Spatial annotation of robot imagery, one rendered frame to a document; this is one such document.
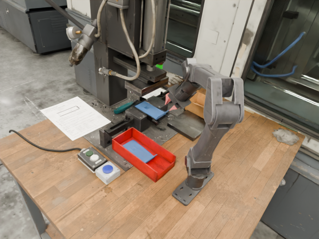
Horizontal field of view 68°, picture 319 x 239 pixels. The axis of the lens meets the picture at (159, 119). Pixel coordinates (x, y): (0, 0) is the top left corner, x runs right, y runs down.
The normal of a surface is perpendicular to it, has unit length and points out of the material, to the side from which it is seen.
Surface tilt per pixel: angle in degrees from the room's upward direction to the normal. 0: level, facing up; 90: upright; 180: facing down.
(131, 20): 90
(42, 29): 90
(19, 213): 0
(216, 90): 50
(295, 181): 90
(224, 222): 0
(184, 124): 0
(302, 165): 33
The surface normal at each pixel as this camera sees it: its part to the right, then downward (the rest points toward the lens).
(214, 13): -0.70, 0.38
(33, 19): 0.72, 0.47
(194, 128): 0.10, -0.79
